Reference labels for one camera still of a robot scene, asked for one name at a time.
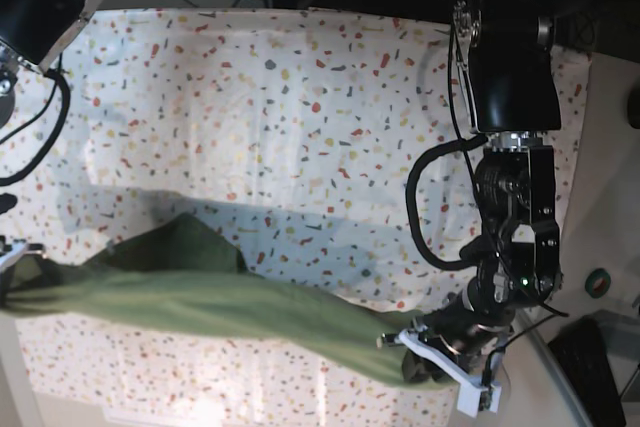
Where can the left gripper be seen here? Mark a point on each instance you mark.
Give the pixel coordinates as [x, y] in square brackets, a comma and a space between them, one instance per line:
[460, 330]

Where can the terrazzo pattern tablecloth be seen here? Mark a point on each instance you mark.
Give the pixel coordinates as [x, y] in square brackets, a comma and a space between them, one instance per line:
[289, 133]

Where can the black keyboard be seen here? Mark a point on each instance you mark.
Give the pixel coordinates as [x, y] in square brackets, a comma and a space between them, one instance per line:
[581, 353]

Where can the green tape roll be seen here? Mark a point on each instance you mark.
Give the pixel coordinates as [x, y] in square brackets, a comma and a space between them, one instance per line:
[597, 283]

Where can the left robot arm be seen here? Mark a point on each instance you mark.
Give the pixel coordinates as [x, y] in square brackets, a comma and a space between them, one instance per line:
[501, 51]

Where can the green t-shirt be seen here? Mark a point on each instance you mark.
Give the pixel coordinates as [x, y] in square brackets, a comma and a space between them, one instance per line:
[183, 277]

